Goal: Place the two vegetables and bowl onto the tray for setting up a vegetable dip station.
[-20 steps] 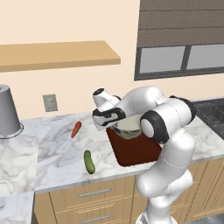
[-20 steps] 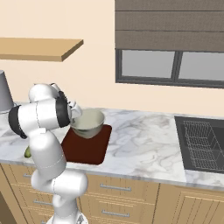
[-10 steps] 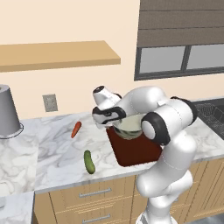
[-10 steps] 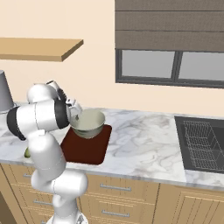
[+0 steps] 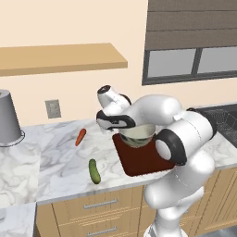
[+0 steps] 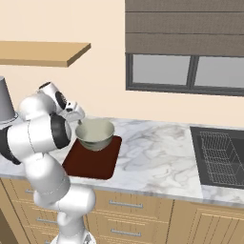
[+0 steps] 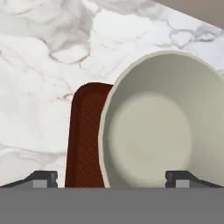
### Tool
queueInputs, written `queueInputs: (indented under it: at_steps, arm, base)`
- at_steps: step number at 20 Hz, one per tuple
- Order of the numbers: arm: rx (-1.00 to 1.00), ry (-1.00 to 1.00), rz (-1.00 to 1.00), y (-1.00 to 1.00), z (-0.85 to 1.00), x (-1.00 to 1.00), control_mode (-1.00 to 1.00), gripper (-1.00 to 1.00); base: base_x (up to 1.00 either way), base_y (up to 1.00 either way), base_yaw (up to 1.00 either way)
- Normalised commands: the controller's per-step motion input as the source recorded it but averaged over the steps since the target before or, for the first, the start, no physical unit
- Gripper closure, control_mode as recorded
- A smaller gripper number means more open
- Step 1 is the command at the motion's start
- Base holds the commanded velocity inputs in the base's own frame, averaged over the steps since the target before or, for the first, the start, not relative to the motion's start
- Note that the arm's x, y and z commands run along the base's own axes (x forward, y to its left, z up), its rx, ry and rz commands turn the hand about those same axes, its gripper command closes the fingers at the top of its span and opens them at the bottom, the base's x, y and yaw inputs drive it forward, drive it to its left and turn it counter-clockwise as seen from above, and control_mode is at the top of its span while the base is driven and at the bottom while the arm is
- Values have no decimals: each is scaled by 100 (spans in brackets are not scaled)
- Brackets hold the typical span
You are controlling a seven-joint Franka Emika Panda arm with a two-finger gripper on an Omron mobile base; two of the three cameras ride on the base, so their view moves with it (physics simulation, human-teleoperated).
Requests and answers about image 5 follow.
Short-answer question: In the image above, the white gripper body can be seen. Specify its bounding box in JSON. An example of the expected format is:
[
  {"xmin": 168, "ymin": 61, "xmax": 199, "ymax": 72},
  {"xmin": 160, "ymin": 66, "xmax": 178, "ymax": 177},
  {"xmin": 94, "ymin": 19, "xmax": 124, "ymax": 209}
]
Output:
[{"xmin": 97, "ymin": 123, "xmax": 119, "ymax": 133}]

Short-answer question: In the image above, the pale green bowl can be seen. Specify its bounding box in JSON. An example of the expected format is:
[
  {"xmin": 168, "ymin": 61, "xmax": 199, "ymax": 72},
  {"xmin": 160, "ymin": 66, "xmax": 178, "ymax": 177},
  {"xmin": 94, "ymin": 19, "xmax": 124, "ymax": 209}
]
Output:
[{"xmin": 118, "ymin": 123, "xmax": 157, "ymax": 149}]

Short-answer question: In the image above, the dark red tray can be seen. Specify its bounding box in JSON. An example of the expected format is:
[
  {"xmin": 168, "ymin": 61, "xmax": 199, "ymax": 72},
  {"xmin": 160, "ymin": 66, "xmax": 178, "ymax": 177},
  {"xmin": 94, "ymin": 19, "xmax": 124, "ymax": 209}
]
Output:
[{"xmin": 112, "ymin": 132, "xmax": 177, "ymax": 178}]

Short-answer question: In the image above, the orange carrot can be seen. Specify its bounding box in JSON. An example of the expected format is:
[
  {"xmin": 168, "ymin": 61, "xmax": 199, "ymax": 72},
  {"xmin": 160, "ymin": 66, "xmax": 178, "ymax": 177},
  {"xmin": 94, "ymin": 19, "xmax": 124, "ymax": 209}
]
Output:
[{"xmin": 75, "ymin": 128, "xmax": 87, "ymax": 147}]

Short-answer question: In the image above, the green cucumber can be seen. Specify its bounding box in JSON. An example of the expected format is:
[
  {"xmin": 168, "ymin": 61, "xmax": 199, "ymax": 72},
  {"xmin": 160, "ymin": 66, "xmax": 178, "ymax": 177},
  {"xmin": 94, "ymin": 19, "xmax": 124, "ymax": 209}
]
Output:
[{"xmin": 88, "ymin": 158, "xmax": 102, "ymax": 185}]

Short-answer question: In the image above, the wooden drawer front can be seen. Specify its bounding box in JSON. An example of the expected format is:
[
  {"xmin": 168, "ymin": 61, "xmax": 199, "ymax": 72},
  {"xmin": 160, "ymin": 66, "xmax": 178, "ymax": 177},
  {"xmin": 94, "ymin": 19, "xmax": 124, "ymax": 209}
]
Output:
[
  {"xmin": 56, "ymin": 209, "xmax": 141, "ymax": 237},
  {"xmin": 51, "ymin": 185, "xmax": 145, "ymax": 227}
]

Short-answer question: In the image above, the dark framed window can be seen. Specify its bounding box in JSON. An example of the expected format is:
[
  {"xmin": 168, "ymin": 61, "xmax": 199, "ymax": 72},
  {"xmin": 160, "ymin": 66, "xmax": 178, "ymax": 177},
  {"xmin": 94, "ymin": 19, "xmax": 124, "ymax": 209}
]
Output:
[{"xmin": 141, "ymin": 47, "xmax": 237, "ymax": 87}]

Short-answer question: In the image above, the grey metal conical container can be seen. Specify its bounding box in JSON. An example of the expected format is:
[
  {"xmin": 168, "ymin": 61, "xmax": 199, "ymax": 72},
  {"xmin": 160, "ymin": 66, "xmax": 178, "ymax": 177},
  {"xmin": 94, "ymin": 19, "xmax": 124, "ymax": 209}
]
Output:
[{"xmin": 0, "ymin": 89, "xmax": 26, "ymax": 148}]

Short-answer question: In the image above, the wooden cabinet door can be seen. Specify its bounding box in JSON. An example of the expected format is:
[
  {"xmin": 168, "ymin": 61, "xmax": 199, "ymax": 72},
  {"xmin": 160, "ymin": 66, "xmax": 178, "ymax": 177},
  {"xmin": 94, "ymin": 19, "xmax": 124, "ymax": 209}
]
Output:
[
  {"xmin": 193, "ymin": 168, "xmax": 231, "ymax": 235},
  {"xmin": 216, "ymin": 177, "xmax": 237, "ymax": 230}
]

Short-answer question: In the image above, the brown window blind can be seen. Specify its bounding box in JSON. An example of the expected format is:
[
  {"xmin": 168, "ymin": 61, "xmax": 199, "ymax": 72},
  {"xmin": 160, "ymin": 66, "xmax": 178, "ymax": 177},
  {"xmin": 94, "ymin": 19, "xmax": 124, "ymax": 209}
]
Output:
[{"xmin": 144, "ymin": 0, "xmax": 237, "ymax": 52}]

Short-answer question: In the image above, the grey wall outlet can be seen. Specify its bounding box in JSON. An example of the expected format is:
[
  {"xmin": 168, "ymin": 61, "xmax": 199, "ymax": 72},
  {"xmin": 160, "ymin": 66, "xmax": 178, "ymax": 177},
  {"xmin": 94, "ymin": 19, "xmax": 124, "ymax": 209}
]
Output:
[{"xmin": 44, "ymin": 98, "xmax": 62, "ymax": 119}]

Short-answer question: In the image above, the silver drawer handle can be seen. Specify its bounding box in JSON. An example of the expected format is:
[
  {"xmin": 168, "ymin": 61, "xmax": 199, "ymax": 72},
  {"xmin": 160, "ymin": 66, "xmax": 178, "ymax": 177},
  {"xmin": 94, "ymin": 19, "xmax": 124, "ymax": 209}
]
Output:
[
  {"xmin": 82, "ymin": 198, "xmax": 119, "ymax": 210},
  {"xmin": 86, "ymin": 225, "xmax": 119, "ymax": 237}
]

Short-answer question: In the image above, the wooden wall shelf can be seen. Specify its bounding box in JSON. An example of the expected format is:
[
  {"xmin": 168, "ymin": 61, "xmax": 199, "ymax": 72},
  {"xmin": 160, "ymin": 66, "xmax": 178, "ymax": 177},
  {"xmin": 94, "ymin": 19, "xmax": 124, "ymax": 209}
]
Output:
[{"xmin": 0, "ymin": 43, "xmax": 129, "ymax": 78}]

